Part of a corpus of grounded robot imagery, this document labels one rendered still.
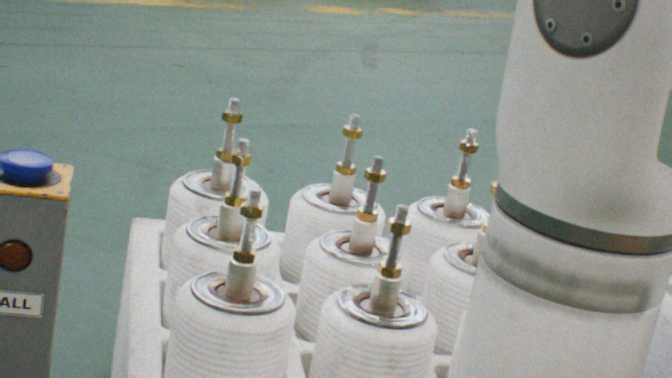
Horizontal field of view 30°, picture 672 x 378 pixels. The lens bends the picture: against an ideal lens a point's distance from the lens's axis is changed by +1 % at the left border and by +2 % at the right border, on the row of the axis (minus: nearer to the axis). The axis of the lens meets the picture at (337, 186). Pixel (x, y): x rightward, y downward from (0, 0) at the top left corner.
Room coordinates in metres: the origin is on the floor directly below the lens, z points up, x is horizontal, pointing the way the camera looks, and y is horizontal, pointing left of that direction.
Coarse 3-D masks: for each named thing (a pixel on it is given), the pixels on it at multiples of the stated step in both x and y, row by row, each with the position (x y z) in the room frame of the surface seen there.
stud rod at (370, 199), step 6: (378, 156) 1.03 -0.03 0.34; (378, 162) 1.03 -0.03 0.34; (372, 168) 1.03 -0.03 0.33; (378, 168) 1.03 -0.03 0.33; (372, 186) 1.03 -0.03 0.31; (378, 186) 1.03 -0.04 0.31; (372, 192) 1.03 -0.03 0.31; (366, 198) 1.03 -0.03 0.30; (372, 198) 1.03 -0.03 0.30; (366, 204) 1.03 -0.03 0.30; (372, 204) 1.03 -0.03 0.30; (366, 210) 1.03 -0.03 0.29; (372, 210) 1.03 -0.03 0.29
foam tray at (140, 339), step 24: (144, 240) 1.13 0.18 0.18; (144, 264) 1.07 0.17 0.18; (144, 288) 1.02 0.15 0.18; (288, 288) 1.08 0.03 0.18; (120, 312) 1.15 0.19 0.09; (144, 312) 0.97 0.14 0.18; (120, 336) 1.07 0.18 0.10; (144, 336) 0.93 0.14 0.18; (168, 336) 0.94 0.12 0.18; (120, 360) 1.01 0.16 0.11; (144, 360) 0.89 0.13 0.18; (288, 360) 0.93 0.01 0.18; (432, 360) 0.98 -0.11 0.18
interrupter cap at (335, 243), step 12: (324, 240) 1.03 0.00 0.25; (336, 240) 1.04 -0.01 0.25; (348, 240) 1.05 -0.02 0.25; (384, 240) 1.06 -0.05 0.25; (336, 252) 1.01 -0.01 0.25; (348, 252) 1.02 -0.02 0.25; (372, 252) 1.03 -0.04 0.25; (384, 252) 1.03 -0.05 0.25; (360, 264) 0.99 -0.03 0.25; (372, 264) 1.00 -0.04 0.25
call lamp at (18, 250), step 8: (8, 248) 0.86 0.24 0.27; (16, 248) 0.86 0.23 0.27; (24, 248) 0.86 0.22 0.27; (0, 256) 0.86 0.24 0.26; (8, 256) 0.86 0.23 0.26; (16, 256) 0.86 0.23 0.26; (24, 256) 0.86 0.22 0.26; (8, 264) 0.86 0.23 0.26; (16, 264) 0.86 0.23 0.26; (24, 264) 0.86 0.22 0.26
